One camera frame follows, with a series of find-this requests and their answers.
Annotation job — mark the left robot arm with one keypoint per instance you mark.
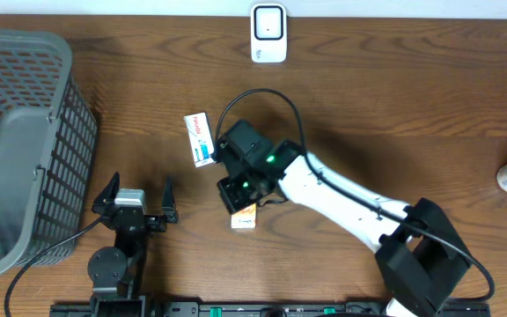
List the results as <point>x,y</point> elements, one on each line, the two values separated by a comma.
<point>117,271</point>

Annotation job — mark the small orange box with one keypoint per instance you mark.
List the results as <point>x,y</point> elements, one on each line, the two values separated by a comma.
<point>245,219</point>

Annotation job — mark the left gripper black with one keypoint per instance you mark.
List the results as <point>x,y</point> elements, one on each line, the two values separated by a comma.
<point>170,214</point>

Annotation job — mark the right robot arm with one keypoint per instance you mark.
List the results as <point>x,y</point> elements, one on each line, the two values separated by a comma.
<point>418,251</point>

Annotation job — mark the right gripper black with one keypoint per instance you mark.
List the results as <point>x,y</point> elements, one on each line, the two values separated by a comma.
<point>231,201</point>

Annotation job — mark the grey plastic basket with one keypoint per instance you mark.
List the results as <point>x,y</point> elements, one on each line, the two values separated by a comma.
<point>48,138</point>

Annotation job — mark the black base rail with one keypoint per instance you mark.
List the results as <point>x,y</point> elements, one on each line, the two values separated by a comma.
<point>194,309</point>

